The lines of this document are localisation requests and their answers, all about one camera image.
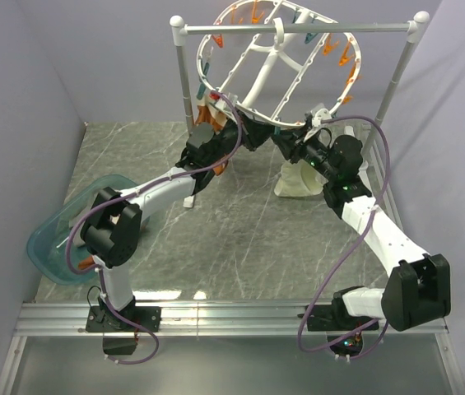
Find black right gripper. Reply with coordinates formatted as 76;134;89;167
272;125;337;182

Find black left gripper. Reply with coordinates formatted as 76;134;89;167
207;109;280;166

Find pale yellow underwear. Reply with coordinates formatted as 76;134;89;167
274;160;327;198

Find white oval clip hanger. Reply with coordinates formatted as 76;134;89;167
194;0;364;128

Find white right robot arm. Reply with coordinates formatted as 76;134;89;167
272;130;451;332

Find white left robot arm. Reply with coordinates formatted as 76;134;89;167
81;118;274;332

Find orange hanging underwear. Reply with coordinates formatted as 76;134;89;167
193;92;230;177

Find white drying rack stand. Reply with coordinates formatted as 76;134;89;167
169;10;430;209

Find orange cloth in basket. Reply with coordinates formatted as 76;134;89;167
77;256;95;271

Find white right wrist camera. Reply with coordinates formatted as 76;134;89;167
304;103;332;142

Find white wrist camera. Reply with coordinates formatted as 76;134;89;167
207;91;238;119
304;103;332;142

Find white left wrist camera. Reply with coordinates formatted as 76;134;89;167
207;91;238;119

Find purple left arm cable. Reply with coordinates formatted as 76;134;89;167
65;92;244;365

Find aluminium mounting rail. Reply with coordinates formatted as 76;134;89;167
0;300;465;394

